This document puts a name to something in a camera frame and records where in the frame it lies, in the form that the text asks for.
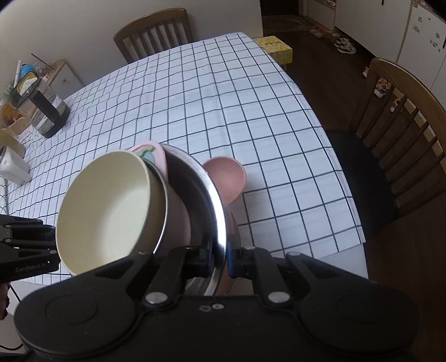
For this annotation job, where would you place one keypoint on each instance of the grey sandal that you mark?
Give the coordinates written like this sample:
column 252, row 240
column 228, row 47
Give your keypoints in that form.
column 348, row 48
column 342, row 41

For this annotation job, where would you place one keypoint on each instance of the small colourful toy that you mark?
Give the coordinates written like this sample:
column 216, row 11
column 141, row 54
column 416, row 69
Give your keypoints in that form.
column 381, row 87

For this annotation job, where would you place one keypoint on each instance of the pink bear-shaped plate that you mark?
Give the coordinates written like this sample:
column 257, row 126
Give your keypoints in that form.
column 226, row 177

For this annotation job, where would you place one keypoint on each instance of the white pen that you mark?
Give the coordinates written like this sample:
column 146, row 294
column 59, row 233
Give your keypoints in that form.
column 18, row 73

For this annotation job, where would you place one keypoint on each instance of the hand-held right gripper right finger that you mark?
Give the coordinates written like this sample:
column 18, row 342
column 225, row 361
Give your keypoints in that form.
column 244, row 264

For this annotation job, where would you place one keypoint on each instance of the patterned floor mat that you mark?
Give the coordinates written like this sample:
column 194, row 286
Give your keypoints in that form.
column 285, row 24

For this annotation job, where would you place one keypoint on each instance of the pink slippers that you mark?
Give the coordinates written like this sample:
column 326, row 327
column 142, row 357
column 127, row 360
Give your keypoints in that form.
column 317, row 30

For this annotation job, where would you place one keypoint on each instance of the thin dark stick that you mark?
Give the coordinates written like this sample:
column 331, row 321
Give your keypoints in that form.
column 43, row 60

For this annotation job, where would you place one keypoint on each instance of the yellow cardboard box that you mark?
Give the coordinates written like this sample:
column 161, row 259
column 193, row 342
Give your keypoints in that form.
column 275, row 48

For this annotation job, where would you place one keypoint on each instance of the cream plastic bowl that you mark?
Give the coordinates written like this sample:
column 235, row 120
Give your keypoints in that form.
column 104, row 209

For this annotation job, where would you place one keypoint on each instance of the small wooden side cabinet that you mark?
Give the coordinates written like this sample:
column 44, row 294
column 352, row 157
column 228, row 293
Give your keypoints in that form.
column 66, row 78

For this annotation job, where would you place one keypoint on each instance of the glass electric kettle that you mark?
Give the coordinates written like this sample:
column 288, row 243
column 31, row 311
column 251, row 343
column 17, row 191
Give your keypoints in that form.
column 45, row 115

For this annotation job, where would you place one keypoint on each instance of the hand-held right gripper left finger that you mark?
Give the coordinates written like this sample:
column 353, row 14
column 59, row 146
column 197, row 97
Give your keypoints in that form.
column 195, row 261

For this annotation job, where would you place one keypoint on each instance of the white lower cabinet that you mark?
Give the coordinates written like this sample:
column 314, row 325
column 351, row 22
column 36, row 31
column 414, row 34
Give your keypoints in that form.
column 418, row 34

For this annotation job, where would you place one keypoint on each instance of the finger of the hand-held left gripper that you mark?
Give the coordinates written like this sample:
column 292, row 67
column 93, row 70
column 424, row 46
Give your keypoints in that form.
column 31, row 236
column 21, row 221

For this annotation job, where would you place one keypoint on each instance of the white travel mug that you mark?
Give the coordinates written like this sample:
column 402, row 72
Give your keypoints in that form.
column 14, row 167

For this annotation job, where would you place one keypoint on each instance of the wooden dining chair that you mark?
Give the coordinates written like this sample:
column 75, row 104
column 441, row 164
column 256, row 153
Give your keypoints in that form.
column 149, row 21
column 400, row 73

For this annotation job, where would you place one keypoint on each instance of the large stainless steel bowl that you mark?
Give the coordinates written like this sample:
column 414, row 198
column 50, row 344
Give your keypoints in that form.
column 195, row 195

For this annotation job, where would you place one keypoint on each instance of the black desk organizer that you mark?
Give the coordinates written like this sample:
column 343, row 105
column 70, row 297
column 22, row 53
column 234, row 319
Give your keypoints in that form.
column 26, row 85

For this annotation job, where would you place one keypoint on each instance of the blue round object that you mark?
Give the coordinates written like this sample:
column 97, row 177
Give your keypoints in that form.
column 26, row 71

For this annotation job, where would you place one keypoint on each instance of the black white checked tablecloth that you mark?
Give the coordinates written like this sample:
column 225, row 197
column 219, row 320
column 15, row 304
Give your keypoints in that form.
column 226, row 104

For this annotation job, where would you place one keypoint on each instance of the black seat cushion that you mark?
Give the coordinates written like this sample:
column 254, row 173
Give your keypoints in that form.
column 359, row 174

